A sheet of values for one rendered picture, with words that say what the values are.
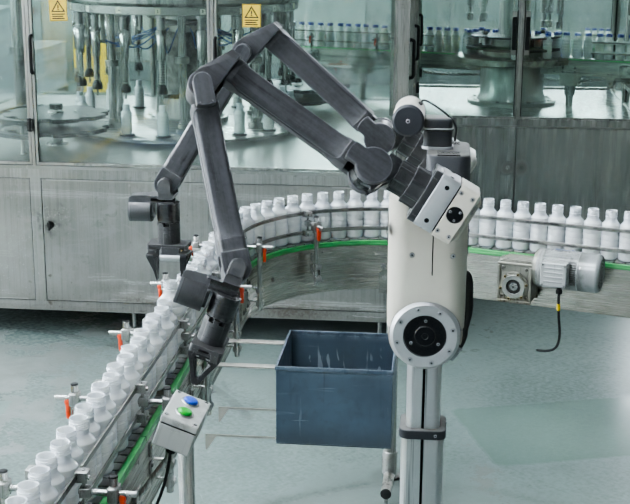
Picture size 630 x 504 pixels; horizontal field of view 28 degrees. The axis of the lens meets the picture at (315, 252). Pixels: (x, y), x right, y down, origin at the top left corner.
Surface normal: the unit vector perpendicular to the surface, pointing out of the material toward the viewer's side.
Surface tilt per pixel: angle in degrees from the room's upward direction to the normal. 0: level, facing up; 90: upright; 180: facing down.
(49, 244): 90
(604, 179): 90
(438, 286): 101
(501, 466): 0
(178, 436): 90
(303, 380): 90
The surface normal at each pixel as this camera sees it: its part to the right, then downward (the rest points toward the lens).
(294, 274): 0.64, 0.20
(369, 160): 0.16, -0.19
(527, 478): 0.00, -0.97
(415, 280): -0.11, 0.43
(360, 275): 0.11, 0.22
